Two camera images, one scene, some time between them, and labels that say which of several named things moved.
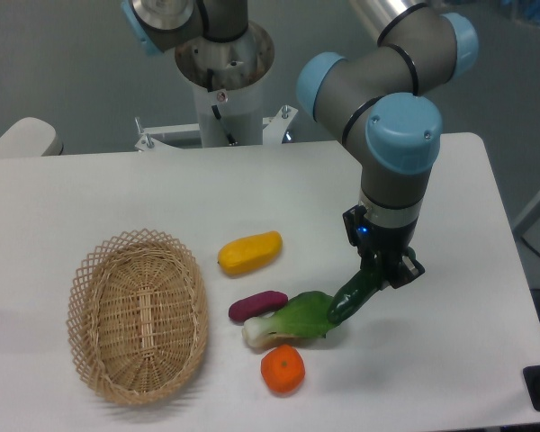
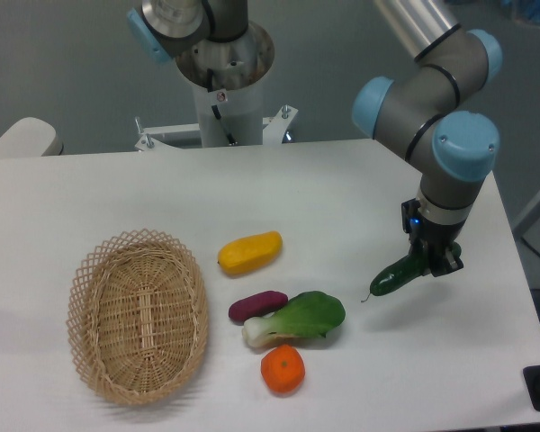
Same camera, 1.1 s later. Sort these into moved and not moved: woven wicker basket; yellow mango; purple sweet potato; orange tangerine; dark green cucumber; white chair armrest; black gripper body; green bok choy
Moved: dark green cucumber; black gripper body
Not moved: woven wicker basket; orange tangerine; green bok choy; white chair armrest; yellow mango; purple sweet potato
